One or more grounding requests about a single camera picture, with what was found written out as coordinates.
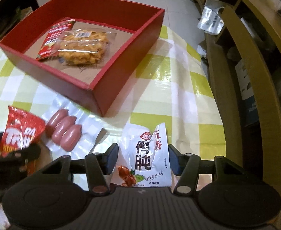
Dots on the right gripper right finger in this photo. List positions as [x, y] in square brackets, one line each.
[186, 167]

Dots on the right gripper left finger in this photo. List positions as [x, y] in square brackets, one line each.
[97, 166]

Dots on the vacuum pack pink sausages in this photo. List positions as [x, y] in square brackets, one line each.
[70, 130]

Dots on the red chip snack bag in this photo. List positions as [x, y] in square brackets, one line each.
[22, 129]

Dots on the clear pack crispy snack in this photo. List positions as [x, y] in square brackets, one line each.
[84, 46]

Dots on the red drink powder sachet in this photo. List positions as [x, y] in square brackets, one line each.
[49, 44]

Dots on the red cardboard tray box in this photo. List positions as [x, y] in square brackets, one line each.
[92, 86]

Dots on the wooden shelf unit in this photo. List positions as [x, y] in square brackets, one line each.
[244, 64]

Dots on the silver foil bag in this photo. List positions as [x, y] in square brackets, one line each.
[210, 21]

